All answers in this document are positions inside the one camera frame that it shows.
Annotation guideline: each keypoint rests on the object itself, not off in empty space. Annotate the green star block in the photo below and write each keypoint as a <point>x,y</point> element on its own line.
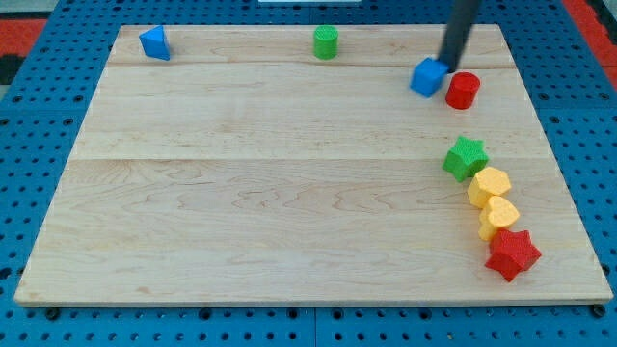
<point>466,158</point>

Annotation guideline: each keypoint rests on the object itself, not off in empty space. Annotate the red star block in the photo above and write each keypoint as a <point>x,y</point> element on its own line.
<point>512,252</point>

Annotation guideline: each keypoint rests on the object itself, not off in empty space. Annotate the light wooden board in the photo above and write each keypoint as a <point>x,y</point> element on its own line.
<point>244,172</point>

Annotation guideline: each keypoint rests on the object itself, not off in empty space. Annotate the green cylinder block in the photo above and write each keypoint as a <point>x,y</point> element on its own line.
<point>325,42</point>

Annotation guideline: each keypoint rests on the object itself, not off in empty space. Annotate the blue cube block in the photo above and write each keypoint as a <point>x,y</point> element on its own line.
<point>428,77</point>

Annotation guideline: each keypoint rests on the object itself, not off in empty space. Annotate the red cylinder block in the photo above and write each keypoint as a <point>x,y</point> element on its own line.
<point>462,90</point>

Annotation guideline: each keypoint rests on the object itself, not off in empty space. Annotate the yellow hexagon block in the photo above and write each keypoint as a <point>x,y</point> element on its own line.
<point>487,183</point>

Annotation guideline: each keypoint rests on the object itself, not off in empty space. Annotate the yellow heart block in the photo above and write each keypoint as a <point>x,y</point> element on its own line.
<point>497,213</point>

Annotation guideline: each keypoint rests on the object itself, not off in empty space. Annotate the blue triangular prism block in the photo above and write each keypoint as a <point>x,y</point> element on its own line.
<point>155,44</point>

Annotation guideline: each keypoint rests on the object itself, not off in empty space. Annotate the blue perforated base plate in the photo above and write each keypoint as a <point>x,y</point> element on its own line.
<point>48,98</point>

